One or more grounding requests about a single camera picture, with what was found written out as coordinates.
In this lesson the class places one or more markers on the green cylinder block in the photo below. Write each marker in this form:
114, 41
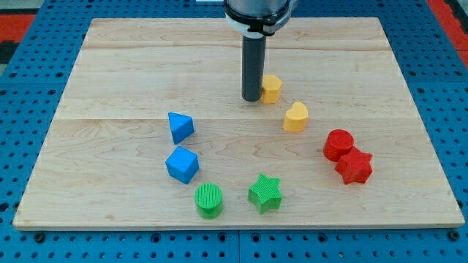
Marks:
208, 199

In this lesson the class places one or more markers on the red star block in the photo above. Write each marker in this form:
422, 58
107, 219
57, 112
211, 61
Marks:
355, 166

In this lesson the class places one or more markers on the blue cube block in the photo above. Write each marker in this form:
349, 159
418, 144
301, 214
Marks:
182, 164

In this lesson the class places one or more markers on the red cylinder block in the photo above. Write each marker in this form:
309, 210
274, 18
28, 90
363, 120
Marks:
338, 143

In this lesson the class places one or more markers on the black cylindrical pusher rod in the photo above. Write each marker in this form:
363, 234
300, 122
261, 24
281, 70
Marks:
253, 57

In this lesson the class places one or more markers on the green star block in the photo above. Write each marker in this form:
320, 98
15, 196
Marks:
265, 193

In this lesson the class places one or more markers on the yellow hexagon block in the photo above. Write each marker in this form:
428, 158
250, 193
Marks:
271, 89

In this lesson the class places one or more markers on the blue triangle block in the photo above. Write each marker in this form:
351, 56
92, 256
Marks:
181, 126

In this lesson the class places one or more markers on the light wooden board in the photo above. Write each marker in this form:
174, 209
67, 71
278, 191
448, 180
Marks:
102, 164

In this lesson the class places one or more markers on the yellow heart block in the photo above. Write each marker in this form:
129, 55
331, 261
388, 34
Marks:
296, 118

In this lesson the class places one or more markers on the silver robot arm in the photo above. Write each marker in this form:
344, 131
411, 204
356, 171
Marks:
256, 20

